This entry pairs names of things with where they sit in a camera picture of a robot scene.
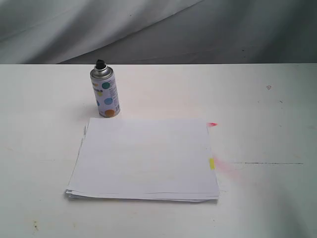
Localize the white dotted spray paint can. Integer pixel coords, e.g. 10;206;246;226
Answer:
90;59;120;118

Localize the white paper stack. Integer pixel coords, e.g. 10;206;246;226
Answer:
65;118;219;202

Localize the grey backdrop cloth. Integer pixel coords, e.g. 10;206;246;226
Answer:
0;0;317;64

